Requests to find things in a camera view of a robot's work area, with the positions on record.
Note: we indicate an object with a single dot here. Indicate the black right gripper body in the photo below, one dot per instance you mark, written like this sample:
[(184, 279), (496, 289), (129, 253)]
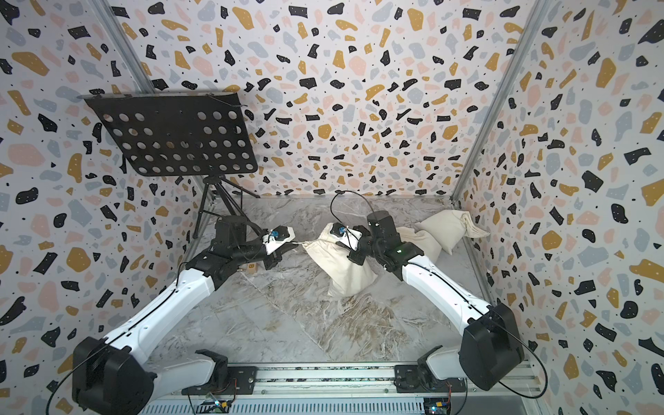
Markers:
[(367, 248)]

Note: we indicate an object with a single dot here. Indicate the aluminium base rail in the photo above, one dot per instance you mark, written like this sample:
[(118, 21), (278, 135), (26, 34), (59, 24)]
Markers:
[(354, 388)]

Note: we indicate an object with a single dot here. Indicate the cream cloth bag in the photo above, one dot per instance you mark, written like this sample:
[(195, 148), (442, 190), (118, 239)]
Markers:
[(423, 240), (449, 227)]

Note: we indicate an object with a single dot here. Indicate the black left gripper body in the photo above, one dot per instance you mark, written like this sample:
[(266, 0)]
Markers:
[(271, 259)]

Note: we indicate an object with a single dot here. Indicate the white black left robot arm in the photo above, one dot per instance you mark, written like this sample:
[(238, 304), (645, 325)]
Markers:
[(110, 375)]

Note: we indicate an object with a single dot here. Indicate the black music stand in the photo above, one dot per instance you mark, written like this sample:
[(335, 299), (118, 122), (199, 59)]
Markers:
[(181, 134)]

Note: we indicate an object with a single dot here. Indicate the cream drawstring soil bag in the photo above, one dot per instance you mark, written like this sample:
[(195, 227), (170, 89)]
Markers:
[(346, 278)]

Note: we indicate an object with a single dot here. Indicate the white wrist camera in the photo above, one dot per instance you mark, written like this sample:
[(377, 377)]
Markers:
[(279, 239), (345, 237)]

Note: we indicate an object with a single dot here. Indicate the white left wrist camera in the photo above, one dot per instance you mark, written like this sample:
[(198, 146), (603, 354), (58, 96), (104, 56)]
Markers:
[(279, 239)]

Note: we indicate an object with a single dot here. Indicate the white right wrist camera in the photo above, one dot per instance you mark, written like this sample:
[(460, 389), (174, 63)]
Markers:
[(345, 237)]

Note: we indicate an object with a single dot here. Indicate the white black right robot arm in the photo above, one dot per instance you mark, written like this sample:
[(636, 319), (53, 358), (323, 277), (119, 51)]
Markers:
[(491, 347)]

